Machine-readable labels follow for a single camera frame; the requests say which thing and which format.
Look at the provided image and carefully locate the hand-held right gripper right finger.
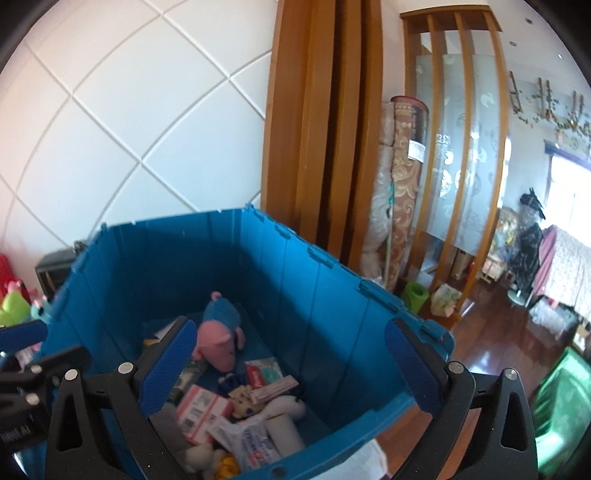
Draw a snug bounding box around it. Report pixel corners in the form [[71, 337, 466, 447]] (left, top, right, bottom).
[[384, 316, 539, 480]]

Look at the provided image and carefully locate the red teal medicine box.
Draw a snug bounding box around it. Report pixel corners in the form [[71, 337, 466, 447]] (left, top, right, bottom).
[[244, 357, 285, 387]]

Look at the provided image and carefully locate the white paper sheet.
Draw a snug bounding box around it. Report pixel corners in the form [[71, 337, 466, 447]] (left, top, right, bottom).
[[341, 438, 389, 480]]

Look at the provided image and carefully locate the printed tissue bag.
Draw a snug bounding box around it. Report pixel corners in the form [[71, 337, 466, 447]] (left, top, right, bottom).
[[429, 283, 463, 318]]

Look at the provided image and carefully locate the rolled patterned carpet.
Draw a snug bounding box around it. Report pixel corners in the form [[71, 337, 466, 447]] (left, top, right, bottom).
[[359, 95, 431, 292]]

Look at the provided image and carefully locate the white plush toy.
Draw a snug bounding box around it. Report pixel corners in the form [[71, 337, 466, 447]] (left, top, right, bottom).
[[257, 394, 308, 422]]

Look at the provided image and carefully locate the teal plush toy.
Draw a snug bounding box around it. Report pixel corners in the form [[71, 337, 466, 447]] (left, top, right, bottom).
[[30, 295, 57, 320]]

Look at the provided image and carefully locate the wooden slat glass screen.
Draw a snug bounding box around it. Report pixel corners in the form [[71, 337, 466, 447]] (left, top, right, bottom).
[[399, 8, 505, 325]]

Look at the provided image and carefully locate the red pink plush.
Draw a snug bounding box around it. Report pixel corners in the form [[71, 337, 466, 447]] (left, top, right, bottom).
[[0, 253, 25, 296]]

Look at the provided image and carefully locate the yellow cloth toy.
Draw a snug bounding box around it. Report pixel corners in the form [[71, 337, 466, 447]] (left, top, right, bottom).
[[216, 454, 242, 477]]

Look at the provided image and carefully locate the green frog plush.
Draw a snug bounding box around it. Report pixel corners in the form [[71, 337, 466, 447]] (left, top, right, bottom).
[[0, 290, 31, 327]]

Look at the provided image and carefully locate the green rolled mat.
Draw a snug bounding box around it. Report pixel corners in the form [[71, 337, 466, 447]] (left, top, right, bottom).
[[403, 282, 430, 315]]

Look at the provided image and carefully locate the black hanging garment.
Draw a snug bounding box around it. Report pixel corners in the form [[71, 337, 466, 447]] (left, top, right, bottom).
[[507, 186, 549, 292]]

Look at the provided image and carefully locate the pink hanging cloth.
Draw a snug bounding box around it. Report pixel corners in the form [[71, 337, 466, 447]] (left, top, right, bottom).
[[536, 225, 591, 315]]

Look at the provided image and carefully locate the pink pig plush blue shirt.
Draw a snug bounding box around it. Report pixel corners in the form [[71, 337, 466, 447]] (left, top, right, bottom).
[[191, 291, 246, 373]]

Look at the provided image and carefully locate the small white plush doll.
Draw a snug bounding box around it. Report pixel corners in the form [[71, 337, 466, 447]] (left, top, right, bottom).
[[228, 384, 260, 424]]

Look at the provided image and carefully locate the white blue sachet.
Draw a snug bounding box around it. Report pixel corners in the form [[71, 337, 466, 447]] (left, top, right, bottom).
[[207, 419, 283, 472]]

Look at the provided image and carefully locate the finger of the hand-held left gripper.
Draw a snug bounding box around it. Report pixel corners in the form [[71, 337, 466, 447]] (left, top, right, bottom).
[[0, 344, 91, 403], [0, 320, 49, 354]]

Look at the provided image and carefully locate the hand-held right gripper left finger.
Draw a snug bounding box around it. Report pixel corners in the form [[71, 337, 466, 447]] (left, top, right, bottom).
[[45, 316, 199, 480]]

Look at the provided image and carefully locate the green shiny bag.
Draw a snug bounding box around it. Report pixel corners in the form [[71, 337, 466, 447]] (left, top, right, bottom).
[[530, 345, 591, 480]]

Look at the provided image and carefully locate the blue plastic crate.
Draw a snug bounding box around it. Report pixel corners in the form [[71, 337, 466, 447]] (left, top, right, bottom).
[[32, 207, 456, 480]]

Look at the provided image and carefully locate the black box with metal clasp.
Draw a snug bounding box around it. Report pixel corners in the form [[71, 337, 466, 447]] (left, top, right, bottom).
[[35, 248, 78, 297]]

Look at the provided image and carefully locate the pink white medicine box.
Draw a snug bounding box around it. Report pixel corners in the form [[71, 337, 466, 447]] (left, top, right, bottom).
[[175, 384, 235, 445]]

